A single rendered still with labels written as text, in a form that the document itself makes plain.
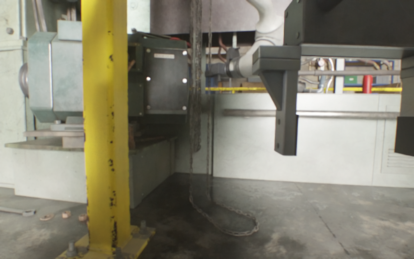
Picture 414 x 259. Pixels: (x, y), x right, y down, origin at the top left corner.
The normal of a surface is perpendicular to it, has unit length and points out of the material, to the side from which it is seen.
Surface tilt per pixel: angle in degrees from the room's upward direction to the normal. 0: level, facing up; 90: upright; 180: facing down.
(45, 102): 90
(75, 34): 90
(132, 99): 90
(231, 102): 90
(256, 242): 0
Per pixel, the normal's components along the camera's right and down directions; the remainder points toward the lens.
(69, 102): 0.18, 0.08
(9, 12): -0.16, 0.07
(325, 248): 0.01, -1.00
